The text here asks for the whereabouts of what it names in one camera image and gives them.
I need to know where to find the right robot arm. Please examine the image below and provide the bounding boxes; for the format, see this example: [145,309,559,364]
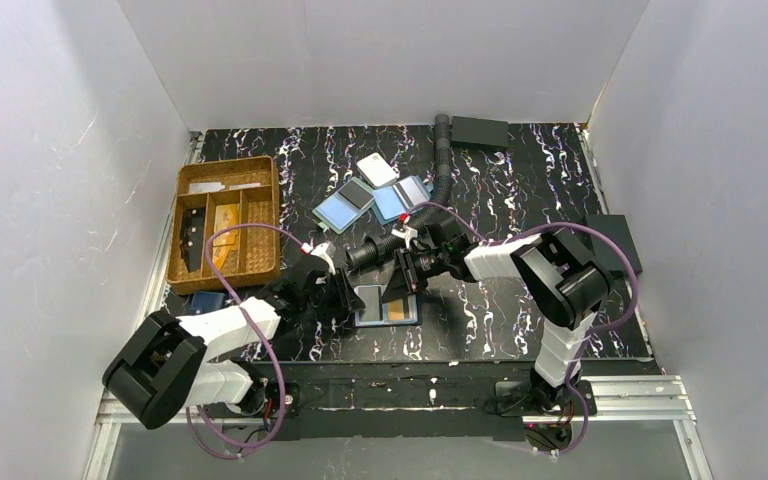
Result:
[381,212,613,392]

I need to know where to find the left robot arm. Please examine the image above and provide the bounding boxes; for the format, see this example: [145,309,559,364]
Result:
[102,255,384,430]

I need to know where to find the gold card in holder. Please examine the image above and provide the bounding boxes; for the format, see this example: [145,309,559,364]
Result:
[385,298,415,323]

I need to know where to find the blue card holder open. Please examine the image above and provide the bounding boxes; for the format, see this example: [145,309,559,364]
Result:
[373,176,433,225]

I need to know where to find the green card holder open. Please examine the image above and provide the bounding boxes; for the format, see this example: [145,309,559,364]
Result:
[313,178,374,234]

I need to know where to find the white card case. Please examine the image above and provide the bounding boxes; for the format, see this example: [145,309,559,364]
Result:
[356,153,399,189]

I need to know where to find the gold cards in tray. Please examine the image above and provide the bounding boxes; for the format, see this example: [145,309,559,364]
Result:
[211,203,241,273]

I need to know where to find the black card in tray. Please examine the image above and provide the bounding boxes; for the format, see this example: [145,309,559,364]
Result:
[179,207,206,273]

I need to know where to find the white card in tray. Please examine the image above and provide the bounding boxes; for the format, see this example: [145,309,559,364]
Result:
[187,181,262,194]

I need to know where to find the black box at back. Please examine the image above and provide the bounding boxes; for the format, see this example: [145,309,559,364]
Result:
[450,116,509,151]

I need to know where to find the black box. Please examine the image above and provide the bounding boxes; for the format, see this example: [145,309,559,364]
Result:
[450,116,509,151]
[581,214,643,279]

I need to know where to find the woven wicker tray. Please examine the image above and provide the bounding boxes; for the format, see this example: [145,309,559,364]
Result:
[166,156,281,296]

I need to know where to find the black box at right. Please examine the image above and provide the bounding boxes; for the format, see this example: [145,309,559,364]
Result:
[581,214,643,279]

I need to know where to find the black corrugated hose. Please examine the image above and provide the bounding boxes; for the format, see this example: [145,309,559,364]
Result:
[345,113,455,270]

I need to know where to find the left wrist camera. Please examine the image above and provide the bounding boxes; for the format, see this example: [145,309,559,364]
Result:
[301,242,336,274]

